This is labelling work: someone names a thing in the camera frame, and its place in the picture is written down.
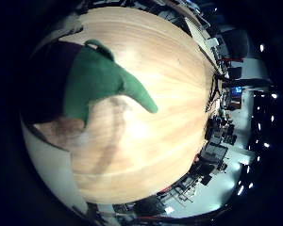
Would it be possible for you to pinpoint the wooden side table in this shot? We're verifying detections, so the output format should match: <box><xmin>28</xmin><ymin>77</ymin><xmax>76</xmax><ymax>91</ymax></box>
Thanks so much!
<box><xmin>184</xmin><ymin>16</ymin><xmax>225</xmax><ymax>76</ymax></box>

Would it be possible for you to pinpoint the lit blue monitor screen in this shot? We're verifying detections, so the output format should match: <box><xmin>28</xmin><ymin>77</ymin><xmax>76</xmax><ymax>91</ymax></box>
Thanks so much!
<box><xmin>230</xmin><ymin>86</ymin><xmax>243</xmax><ymax>96</ymax></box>

